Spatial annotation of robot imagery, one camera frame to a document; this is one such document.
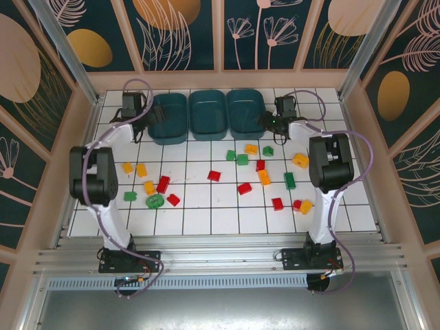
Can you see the long green lego brick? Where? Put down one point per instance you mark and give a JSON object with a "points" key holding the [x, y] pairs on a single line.
{"points": [[289, 181]]}

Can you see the teal plastic bin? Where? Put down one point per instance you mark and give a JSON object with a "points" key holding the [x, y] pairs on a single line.
{"points": [[244, 113], [208, 117], [168, 134]]}

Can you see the grey metal sheet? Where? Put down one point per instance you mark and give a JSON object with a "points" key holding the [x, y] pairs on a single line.
{"points": [[220, 309]]}

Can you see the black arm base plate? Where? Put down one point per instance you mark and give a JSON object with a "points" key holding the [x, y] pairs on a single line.
{"points": [[292, 258], [151, 258]]}

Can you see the aluminium mounting rail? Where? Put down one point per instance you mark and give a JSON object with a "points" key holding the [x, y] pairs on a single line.
{"points": [[220, 254]]}

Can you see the aluminium frame post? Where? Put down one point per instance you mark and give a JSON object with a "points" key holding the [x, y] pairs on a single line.
{"points": [[65, 51], [371, 51]]}

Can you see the long red lego brick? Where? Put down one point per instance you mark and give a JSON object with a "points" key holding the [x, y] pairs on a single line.
{"points": [[163, 184]]}

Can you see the green round lego with eyes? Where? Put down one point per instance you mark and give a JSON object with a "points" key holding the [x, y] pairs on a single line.
{"points": [[154, 201]]}

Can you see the aluminium side rail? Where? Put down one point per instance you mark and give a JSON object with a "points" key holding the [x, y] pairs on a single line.
{"points": [[93, 117], [350, 118]]}

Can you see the yellow lego brick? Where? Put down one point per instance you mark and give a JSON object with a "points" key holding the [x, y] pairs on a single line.
{"points": [[141, 170], [306, 207], [127, 167], [149, 187], [264, 177], [251, 149]]}

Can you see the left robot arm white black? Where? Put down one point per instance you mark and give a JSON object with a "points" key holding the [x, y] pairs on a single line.
{"points": [[113, 230]]}

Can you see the yellow lego with round hole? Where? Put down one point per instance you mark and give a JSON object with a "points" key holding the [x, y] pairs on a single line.
{"points": [[300, 159]]}

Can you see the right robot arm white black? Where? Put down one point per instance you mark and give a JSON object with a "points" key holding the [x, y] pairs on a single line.
{"points": [[323, 220]]}

